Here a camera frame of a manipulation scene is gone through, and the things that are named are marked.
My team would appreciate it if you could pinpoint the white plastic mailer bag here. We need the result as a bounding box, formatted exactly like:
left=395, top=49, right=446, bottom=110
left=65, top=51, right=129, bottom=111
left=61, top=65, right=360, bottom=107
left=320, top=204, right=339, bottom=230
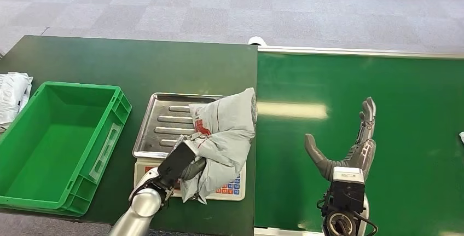
left=0, top=72, right=34, bottom=134

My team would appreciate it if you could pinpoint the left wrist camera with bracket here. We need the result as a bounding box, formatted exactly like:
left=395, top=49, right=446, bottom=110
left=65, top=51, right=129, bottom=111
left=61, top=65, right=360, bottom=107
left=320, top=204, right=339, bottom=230
left=156, top=142, right=197, bottom=189

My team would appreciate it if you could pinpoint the silver conveyor side rail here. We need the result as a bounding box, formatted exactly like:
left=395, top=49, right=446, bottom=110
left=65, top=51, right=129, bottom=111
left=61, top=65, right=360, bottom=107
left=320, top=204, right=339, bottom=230
left=256, top=45, right=464, bottom=59

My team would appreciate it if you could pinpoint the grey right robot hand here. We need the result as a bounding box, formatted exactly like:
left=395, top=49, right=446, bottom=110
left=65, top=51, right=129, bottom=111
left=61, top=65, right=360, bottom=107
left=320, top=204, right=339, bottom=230
left=304, top=97, right=377, bottom=182

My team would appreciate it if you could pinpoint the electronic scale with steel pan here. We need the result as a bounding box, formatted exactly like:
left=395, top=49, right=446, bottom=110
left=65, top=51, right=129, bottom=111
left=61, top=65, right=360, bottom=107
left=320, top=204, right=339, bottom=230
left=132, top=92, right=247, bottom=202

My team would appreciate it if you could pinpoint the green conveyor belt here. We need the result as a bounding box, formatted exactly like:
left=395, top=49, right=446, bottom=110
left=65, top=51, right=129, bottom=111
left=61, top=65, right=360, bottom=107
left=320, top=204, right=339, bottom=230
left=254, top=51, right=464, bottom=236

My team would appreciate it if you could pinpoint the white conveyor roller end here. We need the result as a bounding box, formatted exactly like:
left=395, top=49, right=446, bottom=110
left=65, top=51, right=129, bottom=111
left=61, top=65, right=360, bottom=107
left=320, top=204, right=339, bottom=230
left=248, top=36, right=268, bottom=47

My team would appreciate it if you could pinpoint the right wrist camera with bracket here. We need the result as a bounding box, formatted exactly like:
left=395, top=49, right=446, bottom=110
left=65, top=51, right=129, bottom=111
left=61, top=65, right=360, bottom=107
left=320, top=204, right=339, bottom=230
left=327, top=166, right=366, bottom=216

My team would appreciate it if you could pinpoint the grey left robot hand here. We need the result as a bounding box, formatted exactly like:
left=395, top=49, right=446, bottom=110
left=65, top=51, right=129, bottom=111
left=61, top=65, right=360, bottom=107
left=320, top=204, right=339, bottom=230
left=173, top=134, right=208, bottom=182

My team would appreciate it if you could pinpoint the grey plastic mailer package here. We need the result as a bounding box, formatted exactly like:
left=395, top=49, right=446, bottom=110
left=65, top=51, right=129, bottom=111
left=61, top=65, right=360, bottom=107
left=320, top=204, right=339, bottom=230
left=179, top=88, right=258, bottom=205

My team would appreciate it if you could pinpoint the green plastic crate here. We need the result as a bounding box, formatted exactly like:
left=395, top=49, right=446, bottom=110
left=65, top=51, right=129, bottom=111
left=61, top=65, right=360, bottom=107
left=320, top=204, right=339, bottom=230
left=0, top=81, right=132, bottom=217

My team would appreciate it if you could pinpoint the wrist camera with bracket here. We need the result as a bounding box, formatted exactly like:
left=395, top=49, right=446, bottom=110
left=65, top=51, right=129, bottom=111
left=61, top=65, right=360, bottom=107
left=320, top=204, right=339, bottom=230
left=327, top=166, right=366, bottom=216
left=156, top=142, right=197, bottom=189

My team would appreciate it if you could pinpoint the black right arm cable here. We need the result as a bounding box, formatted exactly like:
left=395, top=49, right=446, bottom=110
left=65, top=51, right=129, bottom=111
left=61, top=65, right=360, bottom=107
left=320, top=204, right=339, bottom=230
left=353, top=210, right=379, bottom=236

